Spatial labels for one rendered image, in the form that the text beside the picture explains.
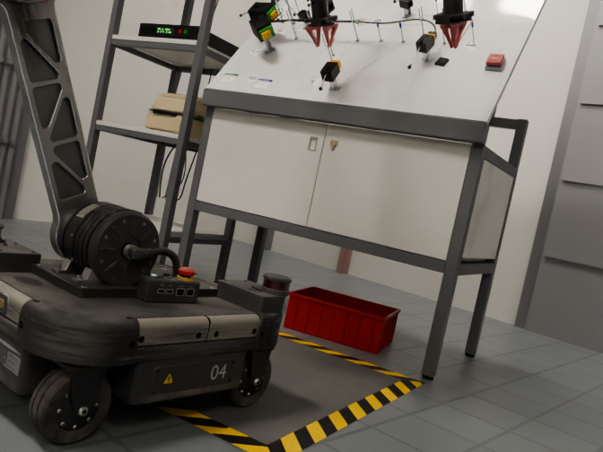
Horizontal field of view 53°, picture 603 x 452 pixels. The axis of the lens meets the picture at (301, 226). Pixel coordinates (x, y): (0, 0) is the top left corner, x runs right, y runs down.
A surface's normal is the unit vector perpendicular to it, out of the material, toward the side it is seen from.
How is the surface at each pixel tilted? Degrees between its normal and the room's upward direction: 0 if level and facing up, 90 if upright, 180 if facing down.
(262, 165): 90
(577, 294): 90
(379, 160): 90
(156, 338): 90
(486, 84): 53
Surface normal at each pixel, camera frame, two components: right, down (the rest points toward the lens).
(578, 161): -0.63, -0.08
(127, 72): 0.75, 0.19
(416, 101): -0.27, -0.63
